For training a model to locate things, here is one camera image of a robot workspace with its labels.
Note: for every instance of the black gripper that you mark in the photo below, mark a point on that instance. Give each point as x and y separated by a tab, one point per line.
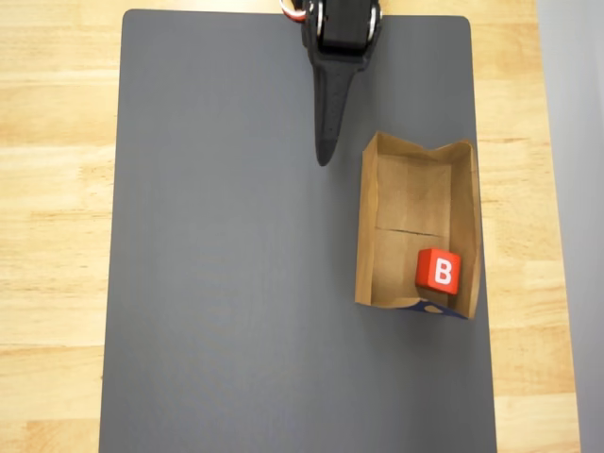
341	37

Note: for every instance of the red cube with white print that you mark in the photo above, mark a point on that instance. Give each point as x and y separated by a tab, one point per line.
436	271

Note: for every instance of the brown paper box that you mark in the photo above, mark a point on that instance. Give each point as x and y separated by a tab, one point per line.
406	203

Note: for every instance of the grey mat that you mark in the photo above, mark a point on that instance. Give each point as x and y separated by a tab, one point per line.
236	259

